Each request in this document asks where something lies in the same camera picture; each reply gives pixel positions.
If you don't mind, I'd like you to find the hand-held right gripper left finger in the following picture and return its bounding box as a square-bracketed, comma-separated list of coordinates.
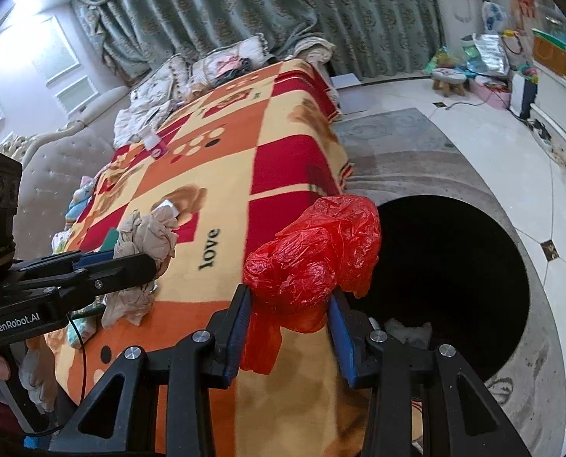
[48, 284, 253, 457]

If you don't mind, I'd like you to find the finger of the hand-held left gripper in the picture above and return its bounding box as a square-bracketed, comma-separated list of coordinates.
[13, 250, 117, 280]
[55, 252, 158, 316]

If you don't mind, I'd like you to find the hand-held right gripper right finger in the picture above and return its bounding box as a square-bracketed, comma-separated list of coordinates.
[328, 288, 534, 457]

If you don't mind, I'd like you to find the beige tissue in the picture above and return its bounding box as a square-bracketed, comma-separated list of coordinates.
[102, 208, 181, 329]

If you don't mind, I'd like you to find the red plastic bag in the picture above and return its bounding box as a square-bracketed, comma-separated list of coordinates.
[240, 195, 383, 375]

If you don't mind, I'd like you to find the black round bin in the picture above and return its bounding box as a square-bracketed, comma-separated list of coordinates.
[348, 195, 531, 387]

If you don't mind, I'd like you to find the colourful folded cloth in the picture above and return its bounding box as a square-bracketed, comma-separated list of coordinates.
[51, 175, 97, 254]

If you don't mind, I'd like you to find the white crumpled paper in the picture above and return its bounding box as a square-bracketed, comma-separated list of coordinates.
[384, 319, 435, 349]

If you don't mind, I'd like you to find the beige tufted headboard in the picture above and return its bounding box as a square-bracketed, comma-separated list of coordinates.
[0, 85, 132, 267]

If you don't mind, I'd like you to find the small white bottle pink label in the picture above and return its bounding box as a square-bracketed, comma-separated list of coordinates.
[142, 128, 167, 159]

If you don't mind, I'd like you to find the printed checkered blanket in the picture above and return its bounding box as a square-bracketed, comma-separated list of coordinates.
[45, 59, 376, 457]

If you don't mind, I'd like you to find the grey round rug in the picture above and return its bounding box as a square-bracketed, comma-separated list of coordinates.
[333, 107, 566, 457]

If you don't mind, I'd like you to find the pile of pillows and bedding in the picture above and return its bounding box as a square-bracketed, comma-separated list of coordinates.
[113, 33, 270, 149]

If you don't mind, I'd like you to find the small wooden stool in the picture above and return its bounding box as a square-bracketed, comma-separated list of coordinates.
[431, 69, 468, 98]

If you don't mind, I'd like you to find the pink flat box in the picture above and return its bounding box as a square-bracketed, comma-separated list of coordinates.
[468, 76, 513, 109]

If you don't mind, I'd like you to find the grey patterned curtain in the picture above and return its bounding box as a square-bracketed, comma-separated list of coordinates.
[71, 0, 444, 87]

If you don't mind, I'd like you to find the blue and white appliance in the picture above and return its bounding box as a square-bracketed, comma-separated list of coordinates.
[510, 73, 537, 121]

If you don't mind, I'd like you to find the silver foil bag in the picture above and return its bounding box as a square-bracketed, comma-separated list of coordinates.
[472, 33, 510, 78]

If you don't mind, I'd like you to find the white low cabinet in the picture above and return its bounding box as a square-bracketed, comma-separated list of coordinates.
[510, 48, 566, 186]

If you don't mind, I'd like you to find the orange cardboard box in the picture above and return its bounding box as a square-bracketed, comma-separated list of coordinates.
[532, 33, 566, 78]

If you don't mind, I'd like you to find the white plastic bag blue print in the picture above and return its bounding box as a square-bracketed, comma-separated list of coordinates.
[481, 1, 508, 35]

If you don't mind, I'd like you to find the black cable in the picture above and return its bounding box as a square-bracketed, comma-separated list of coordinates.
[49, 313, 92, 436]

